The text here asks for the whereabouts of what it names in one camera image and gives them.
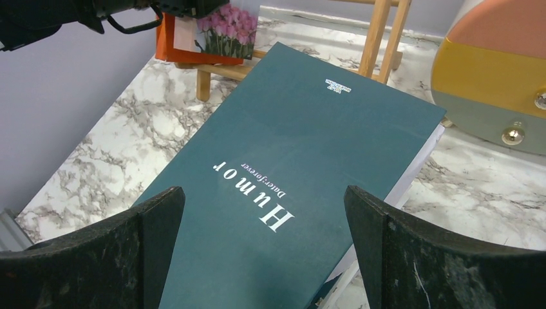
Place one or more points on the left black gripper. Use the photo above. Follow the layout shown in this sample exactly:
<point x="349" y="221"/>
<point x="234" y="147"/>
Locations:
<point x="191" y="8"/>

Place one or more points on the round cream drawer cabinet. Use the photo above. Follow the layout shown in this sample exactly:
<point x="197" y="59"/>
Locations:
<point x="489" y="73"/>

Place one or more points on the orange Fashion Show book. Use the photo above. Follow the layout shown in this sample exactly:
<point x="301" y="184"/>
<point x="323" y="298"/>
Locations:
<point x="165" y="50"/>

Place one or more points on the teal Humor book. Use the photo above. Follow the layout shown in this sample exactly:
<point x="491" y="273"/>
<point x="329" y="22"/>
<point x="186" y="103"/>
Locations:
<point x="264" y="224"/>

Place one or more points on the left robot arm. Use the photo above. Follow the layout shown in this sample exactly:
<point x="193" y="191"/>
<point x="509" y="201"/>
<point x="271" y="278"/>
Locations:
<point x="24" y="22"/>

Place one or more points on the wooden book rack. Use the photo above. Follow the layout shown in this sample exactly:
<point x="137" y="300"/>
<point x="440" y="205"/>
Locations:
<point x="391" y="59"/>

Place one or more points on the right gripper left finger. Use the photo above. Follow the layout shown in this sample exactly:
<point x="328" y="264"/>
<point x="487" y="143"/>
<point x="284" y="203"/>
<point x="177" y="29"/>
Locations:
<point x="119" y="262"/>

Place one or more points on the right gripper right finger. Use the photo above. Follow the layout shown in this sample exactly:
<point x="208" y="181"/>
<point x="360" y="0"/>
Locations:
<point x="407" y="262"/>

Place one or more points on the white rose Designer Fate book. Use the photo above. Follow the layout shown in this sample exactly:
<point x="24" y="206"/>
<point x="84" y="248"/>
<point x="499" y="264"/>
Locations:
<point x="230" y="31"/>

